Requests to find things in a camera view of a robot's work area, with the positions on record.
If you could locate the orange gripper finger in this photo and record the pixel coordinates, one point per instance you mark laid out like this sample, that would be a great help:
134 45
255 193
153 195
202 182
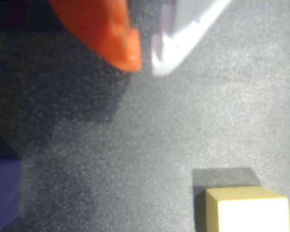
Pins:
103 31

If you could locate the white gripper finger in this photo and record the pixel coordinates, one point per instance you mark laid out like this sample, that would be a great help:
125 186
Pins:
181 41

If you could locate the yellow cube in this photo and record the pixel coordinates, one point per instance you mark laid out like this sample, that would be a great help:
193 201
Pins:
251 212

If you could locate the blue cube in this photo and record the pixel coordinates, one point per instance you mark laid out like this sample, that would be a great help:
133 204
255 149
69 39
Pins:
4 193

